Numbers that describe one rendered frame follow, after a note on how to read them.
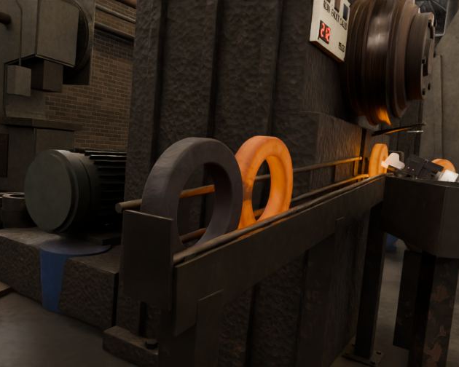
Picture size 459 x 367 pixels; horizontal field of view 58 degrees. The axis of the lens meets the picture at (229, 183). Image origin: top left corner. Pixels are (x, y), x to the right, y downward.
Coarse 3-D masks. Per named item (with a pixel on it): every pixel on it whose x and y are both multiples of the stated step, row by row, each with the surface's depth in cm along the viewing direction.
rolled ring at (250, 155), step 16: (256, 144) 66; (272, 144) 70; (240, 160) 65; (256, 160) 66; (272, 160) 74; (288, 160) 75; (272, 176) 77; (288, 176) 76; (272, 192) 77; (288, 192) 77; (272, 208) 76; (288, 208) 78; (240, 224) 65
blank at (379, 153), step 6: (378, 144) 148; (384, 144) 148; (372, 150) 146; (378, 150) 145; (384, 150) 148; (372, 156) 145; (378, 156) 144; (384, 156) 149; (372, 162) 144; (378, 162) 143; (372, 168) 144; (378, 168) 144; (384, 168) 153; (372, 174) 145
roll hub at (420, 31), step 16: (416, 16) 132; (432, 16) 135; (416, 32) 128; (432, 32) 141; (416, 48) 127; (432, 48) 138; (416, 64) 128; (432, 64) 149; (416, 80) 131; (416, 96) 137
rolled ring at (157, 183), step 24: (192, 144) 51; (216, 144) 55; (168, 168) 49; (192, 168) 51; (216, 168) 58; (144, 192) 49; (168, 192) 48; (216, 192) 61; (240, 192) 62; (168, 216) 49; (216, 216) 61; (240, 216) 63
